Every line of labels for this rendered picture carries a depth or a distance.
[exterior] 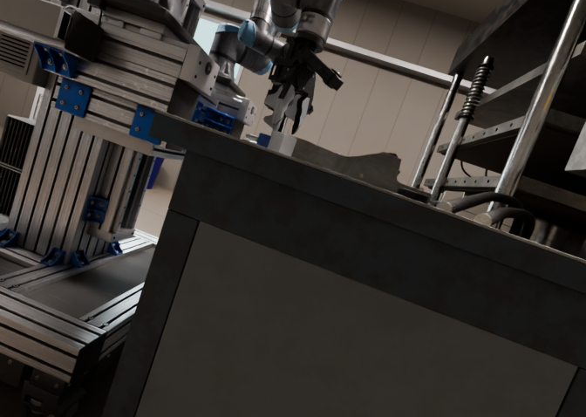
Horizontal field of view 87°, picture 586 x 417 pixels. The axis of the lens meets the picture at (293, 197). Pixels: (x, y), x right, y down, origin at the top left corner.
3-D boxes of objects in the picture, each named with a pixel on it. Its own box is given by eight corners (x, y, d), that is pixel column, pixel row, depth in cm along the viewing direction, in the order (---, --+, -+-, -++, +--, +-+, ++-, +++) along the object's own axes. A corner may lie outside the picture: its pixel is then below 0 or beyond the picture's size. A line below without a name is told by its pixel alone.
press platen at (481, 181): (514, 187, 111) (520, 174, 111) (423, 185, 220) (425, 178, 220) (735, 262, 104) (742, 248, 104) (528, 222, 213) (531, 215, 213)
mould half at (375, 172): (278, 160, 103) (292, 120, 102) (289, 164, 129) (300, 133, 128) (425, 211, 98) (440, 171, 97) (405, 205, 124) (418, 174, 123)
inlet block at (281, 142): (236, 143, 76) (243, 121, 75) (250, 148, 80) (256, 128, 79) (276, 156, 69) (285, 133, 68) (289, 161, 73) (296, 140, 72)
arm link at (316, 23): (337, 31, 72) (321, 9, 65) (330, 51, 72) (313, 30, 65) (310, 30, 76) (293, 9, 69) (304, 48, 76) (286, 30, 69)
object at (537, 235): (451, 225, 149) (464, 191, 148) (432, 219, 176) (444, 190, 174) (556, 263, 144) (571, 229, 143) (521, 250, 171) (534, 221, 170)
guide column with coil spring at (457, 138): (402, 268, 185) (486, 55, 174) (400, 266, 190) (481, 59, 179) (411, 271, 184) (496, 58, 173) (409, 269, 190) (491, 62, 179)
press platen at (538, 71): (580, 53, 107) (586, 39, 106) (453, 119, 216) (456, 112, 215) (802, 118, 100) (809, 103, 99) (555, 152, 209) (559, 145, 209)
